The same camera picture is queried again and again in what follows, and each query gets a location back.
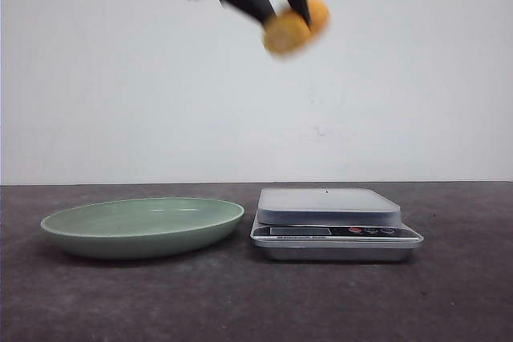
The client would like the yellow corn cob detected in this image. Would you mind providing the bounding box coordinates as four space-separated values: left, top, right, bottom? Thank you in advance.
262 0 330 57

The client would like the silver digital kitchen scale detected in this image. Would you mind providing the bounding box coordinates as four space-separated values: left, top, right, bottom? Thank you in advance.
250 187 424 262

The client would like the green oval plate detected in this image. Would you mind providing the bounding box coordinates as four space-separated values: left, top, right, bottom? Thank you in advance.
40 197 244 260

